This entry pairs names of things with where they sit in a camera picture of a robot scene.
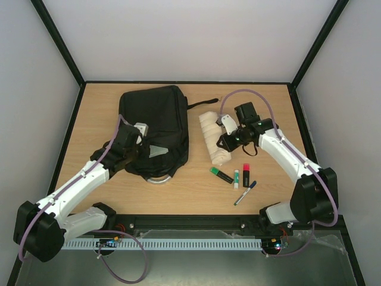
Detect green highlighter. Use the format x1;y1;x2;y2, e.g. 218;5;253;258
210;167;234;184

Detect grey notebook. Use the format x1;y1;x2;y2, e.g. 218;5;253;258
149;145;168;158

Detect white glue stick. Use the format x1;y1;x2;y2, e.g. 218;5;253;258
233;169;240;189

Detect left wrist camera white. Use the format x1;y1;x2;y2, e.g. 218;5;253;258
134;123;148;137

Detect pink highlighter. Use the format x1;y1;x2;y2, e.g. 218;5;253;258
243;163;250;188

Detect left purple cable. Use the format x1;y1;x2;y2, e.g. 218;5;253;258
18;114;149;283

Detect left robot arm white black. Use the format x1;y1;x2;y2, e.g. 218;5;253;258
13;123;148;262

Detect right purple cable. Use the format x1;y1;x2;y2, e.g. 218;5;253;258
219;89;339;257

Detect black student backpack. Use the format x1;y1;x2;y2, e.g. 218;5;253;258
118;85;218;184

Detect blue capped marker pen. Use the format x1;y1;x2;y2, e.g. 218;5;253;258
233;181;257;206

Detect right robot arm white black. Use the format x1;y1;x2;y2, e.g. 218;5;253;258
217;102;338;234

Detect black frame rail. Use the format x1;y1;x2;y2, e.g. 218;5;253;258
98;213;298;236

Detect light blue cable duct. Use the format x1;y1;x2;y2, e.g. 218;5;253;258
62;238;262;251

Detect purple cable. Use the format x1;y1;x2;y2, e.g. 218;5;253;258
18;114;149;283
219;89;339;257

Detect cream fabric pencil case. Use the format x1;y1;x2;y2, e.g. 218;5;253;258
199;111;232;166

